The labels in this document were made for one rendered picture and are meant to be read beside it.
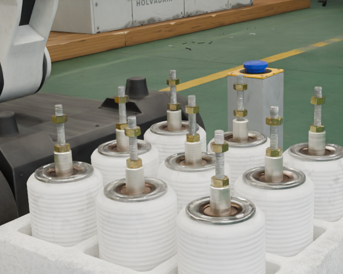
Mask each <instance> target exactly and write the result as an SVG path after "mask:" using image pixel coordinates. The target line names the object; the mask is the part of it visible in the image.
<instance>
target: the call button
mask: <svg viewBox="0 0 343 274"><path fill-rule="evenodd" d="M243 67H244V68H245V69H246V72H251V73H259V72H265V68H267V67H268V63H267V62H266V61H262V60H251V61H246V62H244V63H243Z"/></svg>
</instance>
